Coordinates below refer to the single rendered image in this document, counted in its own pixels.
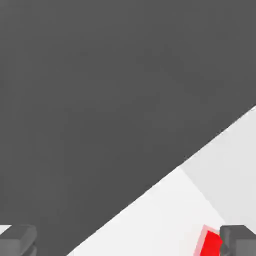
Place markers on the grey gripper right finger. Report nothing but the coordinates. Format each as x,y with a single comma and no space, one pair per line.
238,242

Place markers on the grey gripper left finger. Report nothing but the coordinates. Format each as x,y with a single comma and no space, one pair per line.
18,241

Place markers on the small red cube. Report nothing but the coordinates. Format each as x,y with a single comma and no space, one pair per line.
211,244

